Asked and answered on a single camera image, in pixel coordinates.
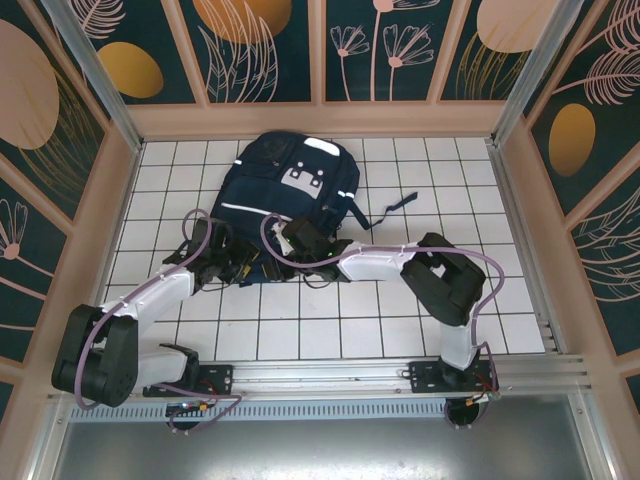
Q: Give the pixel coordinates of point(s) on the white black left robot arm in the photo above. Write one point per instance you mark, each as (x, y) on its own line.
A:
(160, 295)

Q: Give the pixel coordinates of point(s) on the navy blue backpack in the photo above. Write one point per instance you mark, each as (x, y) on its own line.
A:
(280, 165)

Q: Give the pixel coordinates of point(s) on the aluminium side rail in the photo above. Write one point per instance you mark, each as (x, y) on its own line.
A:
(506, 190)

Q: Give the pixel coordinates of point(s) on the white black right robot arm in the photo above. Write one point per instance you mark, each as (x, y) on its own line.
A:
(375, 260)

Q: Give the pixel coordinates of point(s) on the grey metal sheet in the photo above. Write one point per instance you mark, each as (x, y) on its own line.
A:
(320, 450)

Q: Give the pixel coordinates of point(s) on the aluminium corner post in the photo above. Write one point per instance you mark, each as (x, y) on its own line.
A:
(525, 70)
(100, 80)

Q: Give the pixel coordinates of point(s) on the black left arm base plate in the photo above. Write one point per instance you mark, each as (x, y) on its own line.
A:
(220, 380)

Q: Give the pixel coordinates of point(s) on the aluminium mounting rail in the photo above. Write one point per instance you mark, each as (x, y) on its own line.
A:
(320, 372)

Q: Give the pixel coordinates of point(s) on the small circuit board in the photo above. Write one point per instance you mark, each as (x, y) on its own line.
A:
(192, 406)
(482, 398)

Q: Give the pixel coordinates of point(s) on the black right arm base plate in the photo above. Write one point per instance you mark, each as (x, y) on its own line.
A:
(425, 377)

